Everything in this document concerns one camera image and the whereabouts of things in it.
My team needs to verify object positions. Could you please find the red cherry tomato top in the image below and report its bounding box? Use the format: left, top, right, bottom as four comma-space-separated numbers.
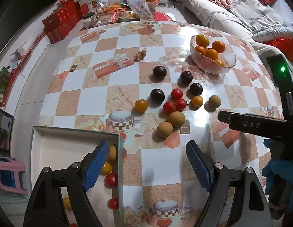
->
170, 88, 183, 101

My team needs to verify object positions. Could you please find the snack bag pile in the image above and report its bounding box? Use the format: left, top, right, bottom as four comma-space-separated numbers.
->
82, 0, 160, 29

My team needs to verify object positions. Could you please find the red cherry tomato dark spotted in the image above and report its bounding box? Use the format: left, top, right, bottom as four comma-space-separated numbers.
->
162, 101, 176, 114

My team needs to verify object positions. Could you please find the clear glass fruit bowl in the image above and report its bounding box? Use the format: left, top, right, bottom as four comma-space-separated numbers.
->
190, 34, 237, 74

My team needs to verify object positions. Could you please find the orange tangerine middle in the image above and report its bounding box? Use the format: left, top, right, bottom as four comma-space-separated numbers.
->
206, 48, 218, 60

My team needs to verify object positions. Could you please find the orange tangerine front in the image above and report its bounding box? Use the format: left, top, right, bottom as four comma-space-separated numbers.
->
215, 59, 225, 67

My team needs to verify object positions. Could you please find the tan longan small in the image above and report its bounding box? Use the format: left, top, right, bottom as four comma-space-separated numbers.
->
157, 121, 174, 138

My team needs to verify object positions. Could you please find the yellow cherry tomato front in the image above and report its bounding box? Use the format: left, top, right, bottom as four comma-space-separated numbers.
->
100, 161, 113, 176

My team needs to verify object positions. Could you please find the red gift box stack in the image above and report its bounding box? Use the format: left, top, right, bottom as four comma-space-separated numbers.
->
42, 0, 89, 44

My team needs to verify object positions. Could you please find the dark plum upper right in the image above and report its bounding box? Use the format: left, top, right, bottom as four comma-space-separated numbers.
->
180, 71, 193, 85

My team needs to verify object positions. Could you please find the blue gloved hand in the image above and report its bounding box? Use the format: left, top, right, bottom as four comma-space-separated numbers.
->
261, 139, 293, 219

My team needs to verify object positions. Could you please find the dark plum near tomatoes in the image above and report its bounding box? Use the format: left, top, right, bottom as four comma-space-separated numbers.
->
150, 88, 165, 103

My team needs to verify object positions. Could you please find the yellow cherry tomato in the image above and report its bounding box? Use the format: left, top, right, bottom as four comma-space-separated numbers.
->
135, 99, 149, 113
100, 161, 113, 176
191, 95, 203, 108
63, 197, 72, 211

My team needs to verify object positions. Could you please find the grey sofa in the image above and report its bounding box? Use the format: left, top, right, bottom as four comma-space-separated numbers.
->
180, 0, 293, 67

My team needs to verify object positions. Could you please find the walnut shell piece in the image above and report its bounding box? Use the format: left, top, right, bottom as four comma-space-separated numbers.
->
134, 48, 147, 62

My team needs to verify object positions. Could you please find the red cherry tomato front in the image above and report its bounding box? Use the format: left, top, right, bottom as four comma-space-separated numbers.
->
105, 173, 118, 187

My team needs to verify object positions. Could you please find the white tray green rim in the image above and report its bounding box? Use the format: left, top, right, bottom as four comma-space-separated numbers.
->
24, 126, 123, 226

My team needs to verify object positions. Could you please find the dark plum far left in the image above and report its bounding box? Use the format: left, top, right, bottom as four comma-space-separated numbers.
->
153, 66, 167, 79

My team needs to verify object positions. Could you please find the dark plum lower right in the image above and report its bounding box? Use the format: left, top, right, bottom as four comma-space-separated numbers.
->
190, 82, 203, 96

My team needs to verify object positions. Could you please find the large tan longan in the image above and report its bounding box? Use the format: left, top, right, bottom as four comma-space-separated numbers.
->
107, 145, 117, 162

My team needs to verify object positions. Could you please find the orange tangerine top right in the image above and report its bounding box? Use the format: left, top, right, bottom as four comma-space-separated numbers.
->
212, 40, 226, 53

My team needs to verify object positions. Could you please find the tan longan by tomatoes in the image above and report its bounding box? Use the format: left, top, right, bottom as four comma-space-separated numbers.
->
208, 95, 221, 109

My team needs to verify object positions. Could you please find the potted green plant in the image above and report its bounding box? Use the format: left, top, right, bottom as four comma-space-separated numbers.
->
0, 66, 11, 103

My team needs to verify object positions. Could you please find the orange tangerine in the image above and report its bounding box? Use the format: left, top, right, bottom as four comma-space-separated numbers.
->
206, 48, 218, 60
212, 40, 226, 53
195, 34, 210, 48
215, 59, 225, 67
195, 45, 207, 56

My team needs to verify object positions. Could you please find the pink plastic stool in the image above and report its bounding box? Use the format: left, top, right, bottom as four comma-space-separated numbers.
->
0, 157, 28, 195

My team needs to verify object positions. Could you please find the orange tangerine top left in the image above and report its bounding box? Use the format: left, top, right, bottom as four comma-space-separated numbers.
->
195, 34, 210, 48

